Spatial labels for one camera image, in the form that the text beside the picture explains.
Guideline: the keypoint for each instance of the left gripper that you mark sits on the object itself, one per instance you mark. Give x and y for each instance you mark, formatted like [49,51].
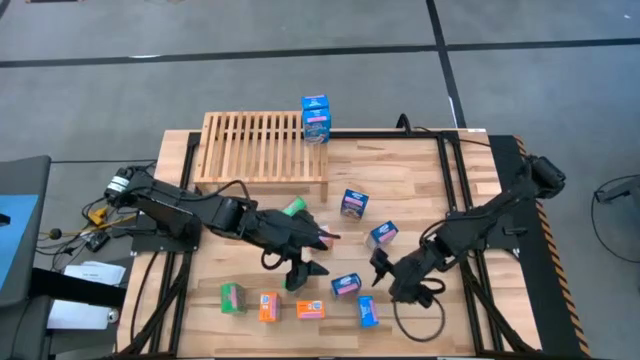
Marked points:
[275,230]

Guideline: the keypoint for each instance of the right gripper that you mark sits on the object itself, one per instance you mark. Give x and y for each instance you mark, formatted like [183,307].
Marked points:
[415,280]

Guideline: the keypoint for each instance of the blue Frosted Flakes box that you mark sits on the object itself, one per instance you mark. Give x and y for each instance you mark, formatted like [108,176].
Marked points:
[382,235]
[354,204]
[346,285]

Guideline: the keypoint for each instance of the blue Rice Krispies box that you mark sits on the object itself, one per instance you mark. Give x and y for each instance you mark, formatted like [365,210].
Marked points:
[316,127]
[315,102]
[368,311]

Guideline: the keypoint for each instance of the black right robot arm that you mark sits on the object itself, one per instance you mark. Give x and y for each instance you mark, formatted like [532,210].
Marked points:
[500,205]

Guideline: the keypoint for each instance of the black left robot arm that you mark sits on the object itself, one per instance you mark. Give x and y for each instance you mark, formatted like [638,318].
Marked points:
[165,205]

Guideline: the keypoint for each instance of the wooden slatted shelf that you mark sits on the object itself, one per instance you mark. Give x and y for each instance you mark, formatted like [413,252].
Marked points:
[235,150]

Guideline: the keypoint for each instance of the black mat with hazard stripes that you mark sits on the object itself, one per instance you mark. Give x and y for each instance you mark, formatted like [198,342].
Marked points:
[540,300]

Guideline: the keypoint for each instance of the black power adapter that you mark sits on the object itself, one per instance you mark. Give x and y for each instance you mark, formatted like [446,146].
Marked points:
[97,242]

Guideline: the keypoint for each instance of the white paper sheet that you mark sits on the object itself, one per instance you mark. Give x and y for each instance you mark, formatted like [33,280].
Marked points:
[95,272]
[75,315]

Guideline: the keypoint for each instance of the black desk foot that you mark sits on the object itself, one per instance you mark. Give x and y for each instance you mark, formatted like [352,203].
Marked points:
[75,290]

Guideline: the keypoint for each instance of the black ball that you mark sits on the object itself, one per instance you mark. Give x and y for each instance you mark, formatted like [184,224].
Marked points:
[55,233]

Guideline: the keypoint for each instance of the blue panel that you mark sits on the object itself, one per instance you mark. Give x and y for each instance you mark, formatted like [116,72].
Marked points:
[17,240]

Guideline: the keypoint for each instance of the grey desk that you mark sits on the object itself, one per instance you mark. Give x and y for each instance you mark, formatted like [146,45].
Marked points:
[25,175]

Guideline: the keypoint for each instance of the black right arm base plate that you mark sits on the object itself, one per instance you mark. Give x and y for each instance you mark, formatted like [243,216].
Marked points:
[510,241]

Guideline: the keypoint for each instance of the black aluminium frame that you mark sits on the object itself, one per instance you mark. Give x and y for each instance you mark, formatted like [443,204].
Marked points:
[375,134]

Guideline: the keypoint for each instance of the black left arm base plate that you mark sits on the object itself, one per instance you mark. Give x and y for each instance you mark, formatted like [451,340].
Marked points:
[145,245]

